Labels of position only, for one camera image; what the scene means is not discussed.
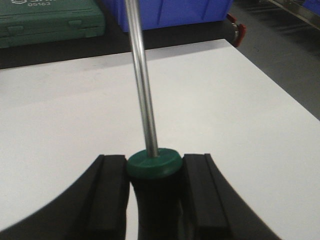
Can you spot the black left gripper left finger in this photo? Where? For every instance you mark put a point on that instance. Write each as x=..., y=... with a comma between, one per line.
x=94, y=207

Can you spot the green SATA tool case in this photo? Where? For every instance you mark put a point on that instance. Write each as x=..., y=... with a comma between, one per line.
x=27, y=22

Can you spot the green black screwdriver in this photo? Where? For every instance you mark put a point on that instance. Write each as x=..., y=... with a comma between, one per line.
x=156, y=173

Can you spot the large blue plastic bin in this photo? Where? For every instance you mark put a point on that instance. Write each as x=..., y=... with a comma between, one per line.
x=155, y=14

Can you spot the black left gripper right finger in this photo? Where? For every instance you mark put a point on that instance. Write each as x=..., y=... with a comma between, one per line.
x=212, y=209

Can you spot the metal shelf rack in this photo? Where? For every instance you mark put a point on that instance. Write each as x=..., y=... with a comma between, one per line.
x=298, y=10

